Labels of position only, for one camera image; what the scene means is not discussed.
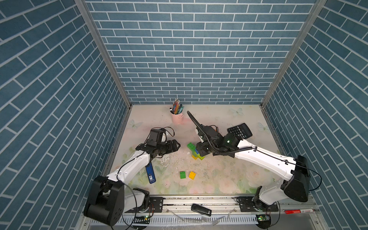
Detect long green lego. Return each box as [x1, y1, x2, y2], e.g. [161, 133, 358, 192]
[187, 142, 196, 152]

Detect long lime lego brick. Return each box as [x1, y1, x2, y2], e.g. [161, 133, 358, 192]
[197, 154, 205, 160]

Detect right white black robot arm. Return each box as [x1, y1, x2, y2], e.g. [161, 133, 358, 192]
[196, 123, 310, 209]

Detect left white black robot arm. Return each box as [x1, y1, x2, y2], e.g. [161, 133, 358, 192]
[83, 126, 181, 227]

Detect yellow lego bottom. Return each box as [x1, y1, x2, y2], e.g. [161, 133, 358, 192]
[188, 171, 196, 180]

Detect small green lego bottom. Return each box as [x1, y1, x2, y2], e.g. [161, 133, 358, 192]
[180, 171, 187, 179]

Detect blue black usb device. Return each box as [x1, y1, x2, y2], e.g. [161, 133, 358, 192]
[145, 162, 156, 184]

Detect black calculator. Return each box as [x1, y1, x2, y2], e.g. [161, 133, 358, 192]
[227, 123, 253, 140]

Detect pink pen cup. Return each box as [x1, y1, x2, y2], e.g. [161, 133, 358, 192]
[171, 112, 184, 124]

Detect red marker pen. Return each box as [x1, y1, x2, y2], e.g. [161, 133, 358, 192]
[284, 209, 314, 214]

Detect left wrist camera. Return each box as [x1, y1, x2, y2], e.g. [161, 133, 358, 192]
[161, 133, 167, 143]

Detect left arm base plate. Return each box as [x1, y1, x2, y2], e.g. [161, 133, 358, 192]
[123, 197, 163, 213]

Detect black remote on rail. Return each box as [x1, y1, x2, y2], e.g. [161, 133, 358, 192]
[191, 204, 212, 217]

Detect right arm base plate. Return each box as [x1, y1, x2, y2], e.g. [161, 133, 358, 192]
[235, 196, 279, 213]

